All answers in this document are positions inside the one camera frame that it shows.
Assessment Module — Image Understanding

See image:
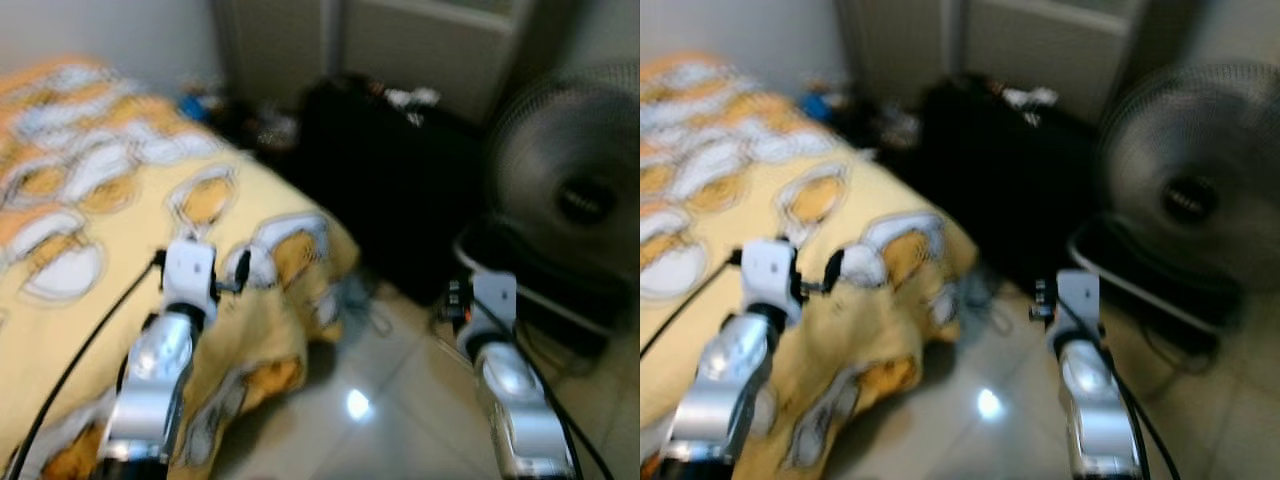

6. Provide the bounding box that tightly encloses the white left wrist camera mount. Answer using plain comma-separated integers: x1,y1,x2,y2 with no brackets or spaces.
160,238,219,321
742,238,801,326

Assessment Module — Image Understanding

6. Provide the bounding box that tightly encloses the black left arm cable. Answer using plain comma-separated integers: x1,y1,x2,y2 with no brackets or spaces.
0,255,166,480
640,255,743,359

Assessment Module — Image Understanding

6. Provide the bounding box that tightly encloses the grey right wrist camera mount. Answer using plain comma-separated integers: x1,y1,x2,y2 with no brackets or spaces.
1055,268,1101,336
470,270,519,336

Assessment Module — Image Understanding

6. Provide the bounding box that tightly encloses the grey standing fan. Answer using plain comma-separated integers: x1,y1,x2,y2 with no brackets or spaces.
1065,60,1280,336
450,62,641,351

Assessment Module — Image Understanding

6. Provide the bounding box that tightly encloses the black suitcase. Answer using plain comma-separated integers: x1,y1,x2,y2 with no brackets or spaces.
915,75,1111,291
295,75,501,306

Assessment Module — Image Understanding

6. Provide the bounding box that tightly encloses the yellow cartoon print blanket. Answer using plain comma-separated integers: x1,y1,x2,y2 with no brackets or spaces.
0,55,361,480
640,52,976,480

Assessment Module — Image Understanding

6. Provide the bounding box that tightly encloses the small white object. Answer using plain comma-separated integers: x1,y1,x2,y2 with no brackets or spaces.
1003,86,1059,111
385,86,443,111

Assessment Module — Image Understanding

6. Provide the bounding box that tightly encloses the beige wardrobe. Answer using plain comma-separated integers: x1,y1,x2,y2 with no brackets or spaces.
835,0,1201,126
210,0,581,126

